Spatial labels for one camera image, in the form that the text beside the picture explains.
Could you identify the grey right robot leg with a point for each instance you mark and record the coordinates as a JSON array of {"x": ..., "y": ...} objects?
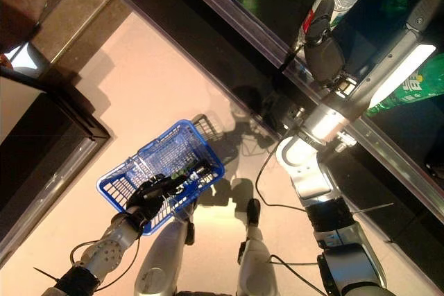
[{"x": 255, "y": 258}]

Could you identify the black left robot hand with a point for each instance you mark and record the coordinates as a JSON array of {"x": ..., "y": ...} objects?
[{"x": 147, "y": 199}]

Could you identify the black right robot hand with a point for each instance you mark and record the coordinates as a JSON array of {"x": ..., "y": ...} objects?
[{"x": 388, "y": 74}]

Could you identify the cola bottle blue cap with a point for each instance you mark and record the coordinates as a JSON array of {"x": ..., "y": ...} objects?
[{"x": 194, "y": 180}]

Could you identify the dark display counter chrome trim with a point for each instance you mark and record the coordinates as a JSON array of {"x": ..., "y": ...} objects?
[{"x": 34, "y": 143}]

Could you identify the blue plastic shopping basket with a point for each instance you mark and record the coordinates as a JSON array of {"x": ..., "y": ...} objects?
[{"x": 104, "y": 186}]

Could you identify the brown cover sheet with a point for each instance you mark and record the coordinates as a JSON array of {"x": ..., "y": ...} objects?
[{"x": 21, "y": 5}]

